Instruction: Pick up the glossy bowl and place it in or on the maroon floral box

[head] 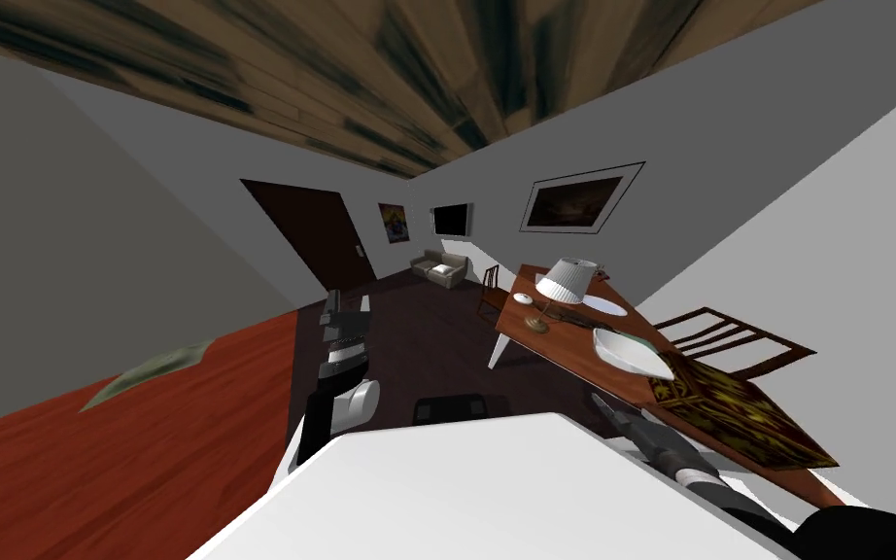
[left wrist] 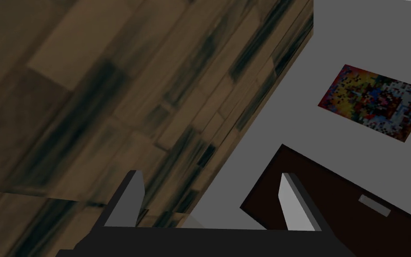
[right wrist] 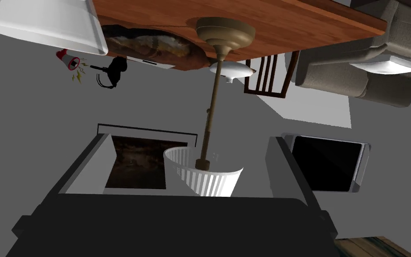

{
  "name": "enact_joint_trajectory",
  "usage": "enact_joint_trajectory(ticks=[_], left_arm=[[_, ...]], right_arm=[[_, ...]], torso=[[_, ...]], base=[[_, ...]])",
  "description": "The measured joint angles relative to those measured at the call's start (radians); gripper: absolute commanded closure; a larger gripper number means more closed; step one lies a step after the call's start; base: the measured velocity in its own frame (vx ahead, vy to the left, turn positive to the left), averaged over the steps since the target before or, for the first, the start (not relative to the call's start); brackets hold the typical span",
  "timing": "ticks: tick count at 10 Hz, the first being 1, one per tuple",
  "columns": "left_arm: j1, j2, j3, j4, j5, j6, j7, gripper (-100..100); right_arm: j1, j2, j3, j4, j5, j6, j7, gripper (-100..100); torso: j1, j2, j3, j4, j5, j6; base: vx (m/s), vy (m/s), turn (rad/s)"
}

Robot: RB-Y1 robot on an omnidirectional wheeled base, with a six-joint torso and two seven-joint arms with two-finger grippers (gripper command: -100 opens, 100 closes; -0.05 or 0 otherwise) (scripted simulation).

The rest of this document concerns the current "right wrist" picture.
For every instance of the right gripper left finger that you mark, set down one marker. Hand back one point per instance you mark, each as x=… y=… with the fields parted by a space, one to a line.
x=90 y=171

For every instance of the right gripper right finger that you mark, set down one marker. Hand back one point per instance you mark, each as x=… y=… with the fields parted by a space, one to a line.
x=280 y=171

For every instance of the dark framed picture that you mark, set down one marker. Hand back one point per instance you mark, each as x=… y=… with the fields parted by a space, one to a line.
x=137 y=164

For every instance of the dark wooden chair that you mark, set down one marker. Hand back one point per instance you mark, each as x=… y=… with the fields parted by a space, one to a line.
x=268 y=76

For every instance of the brown floor lamp white shade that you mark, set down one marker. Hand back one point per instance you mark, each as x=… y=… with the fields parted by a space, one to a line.
x=212 y=103

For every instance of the grey sofa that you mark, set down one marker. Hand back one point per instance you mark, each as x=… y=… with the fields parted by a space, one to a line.
x=337 y=76

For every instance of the white oval object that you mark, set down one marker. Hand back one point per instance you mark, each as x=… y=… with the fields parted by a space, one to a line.
x=235 y=69

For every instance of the white flat box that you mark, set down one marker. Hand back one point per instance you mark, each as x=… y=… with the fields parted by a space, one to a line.
x=387 y=66

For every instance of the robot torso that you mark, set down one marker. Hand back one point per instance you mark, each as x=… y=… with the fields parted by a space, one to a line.
x=38 y=21

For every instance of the black wall television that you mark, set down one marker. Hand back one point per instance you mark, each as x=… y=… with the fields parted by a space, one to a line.
x=326 y=162

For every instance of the red megaphone wall sticker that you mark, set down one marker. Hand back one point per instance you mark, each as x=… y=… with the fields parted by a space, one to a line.
x=70 y=62

